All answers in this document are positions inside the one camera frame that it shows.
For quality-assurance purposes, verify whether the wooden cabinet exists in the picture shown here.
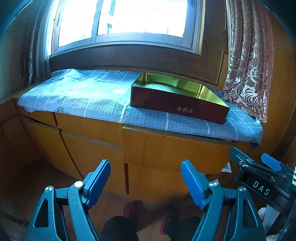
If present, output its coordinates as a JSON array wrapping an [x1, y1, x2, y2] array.
[[0, 97, 253, 202]]

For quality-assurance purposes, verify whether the person's right hand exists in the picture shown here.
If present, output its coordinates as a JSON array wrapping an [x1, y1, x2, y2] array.
[[258, 205, 280, 241]]

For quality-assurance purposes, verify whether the blue patterned tablecloth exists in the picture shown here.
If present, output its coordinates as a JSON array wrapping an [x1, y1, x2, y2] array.
[[18, 69, 263, 146]]

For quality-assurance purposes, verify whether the window with grey frame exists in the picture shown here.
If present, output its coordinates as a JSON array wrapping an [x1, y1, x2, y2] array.
[[51, 1, 205, 55]]

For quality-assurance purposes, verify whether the brown floral curtain right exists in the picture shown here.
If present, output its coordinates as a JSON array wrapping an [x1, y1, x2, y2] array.
[[223, 1, 274, 123]]

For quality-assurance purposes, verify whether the curtain left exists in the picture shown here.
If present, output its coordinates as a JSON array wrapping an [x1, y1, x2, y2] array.
[[20, 11, 50, 88]]

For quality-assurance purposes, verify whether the dark red metal tin box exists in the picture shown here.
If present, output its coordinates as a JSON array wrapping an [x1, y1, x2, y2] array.
[[130, 72, 230, 125]]

